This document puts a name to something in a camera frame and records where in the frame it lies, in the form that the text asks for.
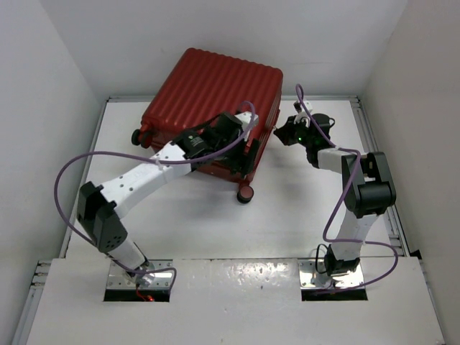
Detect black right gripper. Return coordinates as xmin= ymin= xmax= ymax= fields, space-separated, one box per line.
xmin=275 ymin=115 xmax=315 ymax=148

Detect red hard-shell suitcase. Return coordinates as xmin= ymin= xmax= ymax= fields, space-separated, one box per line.
xmin=131 ymin=47 xmax=283 ymax=203

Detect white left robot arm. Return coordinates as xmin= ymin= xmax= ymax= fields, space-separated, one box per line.
xmin=77 ymin=111 xmax=258 ymax=285

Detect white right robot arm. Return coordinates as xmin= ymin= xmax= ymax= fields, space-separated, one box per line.
xmin=274 ymin=113 xmax=397 ymax=277

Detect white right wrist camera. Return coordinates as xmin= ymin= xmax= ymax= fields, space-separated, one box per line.
xmin=293 ymin=101 xmax=313 ymax=124

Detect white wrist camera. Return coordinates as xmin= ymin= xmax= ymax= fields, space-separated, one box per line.
xmin=293 ymin=101 xmax=313 ymax=124
xmin=235 ymin=111 xmax=259 ymax=132

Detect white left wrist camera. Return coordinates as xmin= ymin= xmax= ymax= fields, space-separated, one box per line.
xmin=235 ymin=111 xmax=259 ymax=132

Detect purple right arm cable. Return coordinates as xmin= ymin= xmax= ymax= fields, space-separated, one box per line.
xmin=294 ymin=84 xmax=400 ymax=290

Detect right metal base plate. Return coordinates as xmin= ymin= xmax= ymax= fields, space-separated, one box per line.
xmin=298 ymin=258 xmax=364 ymax=291

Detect metal base plate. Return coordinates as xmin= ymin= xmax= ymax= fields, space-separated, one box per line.
xmin=106 ymin=260 xmax=175 ymax=291
xmin=298 ymin=258 xmax=364 ymax=291

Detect aluminium table frame rail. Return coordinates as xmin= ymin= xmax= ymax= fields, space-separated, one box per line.
xmin=350 ymin=97 xmax=410 ymax=257

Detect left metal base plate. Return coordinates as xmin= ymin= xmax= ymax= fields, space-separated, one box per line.
xmin=106 ymin=260 xmax=175 ymax=291

